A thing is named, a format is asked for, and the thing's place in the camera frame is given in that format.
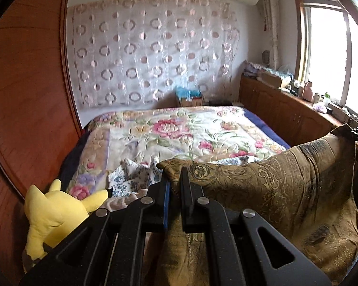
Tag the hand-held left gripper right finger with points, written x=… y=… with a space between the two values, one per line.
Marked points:
x=186 y=202

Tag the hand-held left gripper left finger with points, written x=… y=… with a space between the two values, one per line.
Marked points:
x=166 y=202

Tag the brown patterned shirt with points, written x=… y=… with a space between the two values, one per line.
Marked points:
x=271 y=184

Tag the white plastic bag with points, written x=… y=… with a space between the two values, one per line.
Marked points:
x=319 y=107

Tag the pink jug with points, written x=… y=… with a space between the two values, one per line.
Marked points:
x=309 y=91

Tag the floral quilted blanket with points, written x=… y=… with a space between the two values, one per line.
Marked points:
x=167 y=131

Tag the window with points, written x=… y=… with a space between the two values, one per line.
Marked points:
x=325 y=59

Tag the wooden cabinet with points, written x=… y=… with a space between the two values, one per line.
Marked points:
x=271 y=110

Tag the dark blue mattress cover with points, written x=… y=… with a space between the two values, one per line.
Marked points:
x=268 y=128

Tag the cardboard box with blue bags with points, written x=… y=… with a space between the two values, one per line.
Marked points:
x=191 y=98

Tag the flat cardboard box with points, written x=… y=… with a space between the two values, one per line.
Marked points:
x=270 y=79

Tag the yellow plush toy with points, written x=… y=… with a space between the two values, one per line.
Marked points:
x=53 y=214

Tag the pile of folded fabric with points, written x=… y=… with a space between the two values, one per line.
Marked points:
x=252 y=68

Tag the white window curtain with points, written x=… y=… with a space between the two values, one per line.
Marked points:
x=270 y=26

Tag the sheer circle-patterned curtain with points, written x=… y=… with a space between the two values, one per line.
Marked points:
x=155 y=50

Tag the wooden headboard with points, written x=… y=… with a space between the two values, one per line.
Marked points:
x=26 y=95

